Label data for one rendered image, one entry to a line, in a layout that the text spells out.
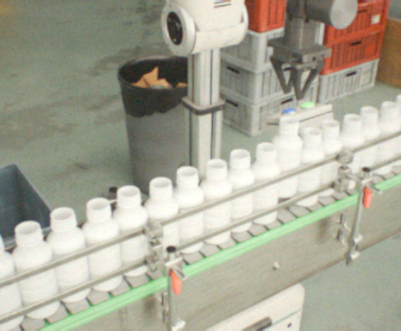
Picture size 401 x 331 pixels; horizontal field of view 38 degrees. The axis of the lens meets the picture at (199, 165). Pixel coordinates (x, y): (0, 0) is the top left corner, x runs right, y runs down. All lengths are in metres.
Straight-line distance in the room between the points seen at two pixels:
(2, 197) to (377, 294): 1.63
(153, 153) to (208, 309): 1.77
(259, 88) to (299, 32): 2.48
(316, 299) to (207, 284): 1.41
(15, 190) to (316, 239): 0.78
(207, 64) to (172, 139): 1.11
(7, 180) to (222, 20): 0.73
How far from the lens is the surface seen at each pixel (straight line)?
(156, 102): 2.70
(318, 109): 1.37
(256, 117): 3.56
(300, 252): 1.25
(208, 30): 1.64
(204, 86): 1.76
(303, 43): 1.02
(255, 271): 1.18
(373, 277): 2.65
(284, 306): 2.09
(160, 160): 2.87
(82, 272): 0.97
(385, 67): 4.57
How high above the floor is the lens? 1.70
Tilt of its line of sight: 31 degrees down
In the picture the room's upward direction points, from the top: 1 degrees clockwise
